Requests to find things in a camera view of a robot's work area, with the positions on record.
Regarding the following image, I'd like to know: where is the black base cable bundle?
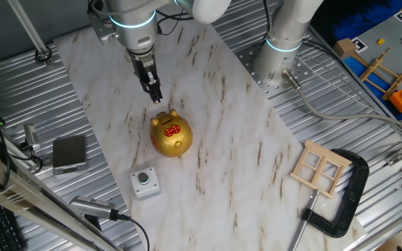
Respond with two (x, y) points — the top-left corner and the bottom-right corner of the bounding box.
(262, 0), (272, 40)

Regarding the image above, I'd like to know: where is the wooden window frame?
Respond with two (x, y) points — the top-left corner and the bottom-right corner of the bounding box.
(290, 139), (352, 199)

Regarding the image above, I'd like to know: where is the grey brick baseplate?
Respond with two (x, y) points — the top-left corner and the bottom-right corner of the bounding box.
(342, 10), (402, 116)

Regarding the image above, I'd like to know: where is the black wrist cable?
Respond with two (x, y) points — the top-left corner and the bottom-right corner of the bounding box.
(154, 9), (195, 36)

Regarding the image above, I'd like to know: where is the blue foam sheet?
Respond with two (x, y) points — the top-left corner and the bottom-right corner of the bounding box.
(333, 0), (402, 41)

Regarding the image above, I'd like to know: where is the silver ribbed camera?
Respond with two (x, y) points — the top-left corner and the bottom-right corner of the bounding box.
(68, 195), (120, 221)

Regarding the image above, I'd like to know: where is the small silver camera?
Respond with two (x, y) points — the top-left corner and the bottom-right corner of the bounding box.
(23, 123), (41, 153)

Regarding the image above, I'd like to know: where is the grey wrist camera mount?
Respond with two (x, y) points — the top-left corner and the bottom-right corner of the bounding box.
(87, 0), (118, 45)

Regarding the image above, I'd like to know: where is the wooden easel frame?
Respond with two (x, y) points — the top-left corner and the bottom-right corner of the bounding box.
(352, 46), (402, 101)

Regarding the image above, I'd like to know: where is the silver digital scale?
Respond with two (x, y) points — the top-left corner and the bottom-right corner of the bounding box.
(52, 135), (89, 177)

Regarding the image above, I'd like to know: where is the plain wooden block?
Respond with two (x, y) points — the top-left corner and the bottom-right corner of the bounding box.
(333, 38), (357, 60)

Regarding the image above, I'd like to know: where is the grey green push button box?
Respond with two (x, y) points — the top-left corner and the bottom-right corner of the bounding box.
(130, 167), (161, 201)

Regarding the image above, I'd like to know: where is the black C-clamp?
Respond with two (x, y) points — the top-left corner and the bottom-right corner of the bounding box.
(289, 149), (370, 251)

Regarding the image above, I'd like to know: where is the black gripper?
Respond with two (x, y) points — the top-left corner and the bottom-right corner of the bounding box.
(128, 48), (163, 105)

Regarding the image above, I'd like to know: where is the golden piggy bank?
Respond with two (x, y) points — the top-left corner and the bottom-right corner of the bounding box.
(149, 109), (194, 158)

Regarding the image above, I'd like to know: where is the white marble pattern board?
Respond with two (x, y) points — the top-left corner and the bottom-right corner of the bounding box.
(53, 20), (368, 251)

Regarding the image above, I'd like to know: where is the small metal bracket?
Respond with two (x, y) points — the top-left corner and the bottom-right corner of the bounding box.
(385, 152), (402, 167)

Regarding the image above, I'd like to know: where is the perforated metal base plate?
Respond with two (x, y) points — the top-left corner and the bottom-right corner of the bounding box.
(235, 41), (313, 100)

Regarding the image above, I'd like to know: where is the grey cable with metal connector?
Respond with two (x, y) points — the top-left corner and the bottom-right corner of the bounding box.
(281, 68), (402, 140)

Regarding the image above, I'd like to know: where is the black camera stand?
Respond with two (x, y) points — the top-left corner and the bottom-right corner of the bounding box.
(83, 213), (103, 231)

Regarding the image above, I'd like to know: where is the aluminium frame bar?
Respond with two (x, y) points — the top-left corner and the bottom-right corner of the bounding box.
(0, 144), (121, 251)

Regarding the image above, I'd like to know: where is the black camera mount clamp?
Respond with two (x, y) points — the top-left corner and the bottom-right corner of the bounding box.
(19, 139), (45, 174)

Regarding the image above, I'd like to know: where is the black camera cable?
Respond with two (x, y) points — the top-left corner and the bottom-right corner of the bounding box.
(117, 213), (151, 251)

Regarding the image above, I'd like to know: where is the metal tripod pole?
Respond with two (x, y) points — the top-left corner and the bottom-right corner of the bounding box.
(7, 0), (53, 67)

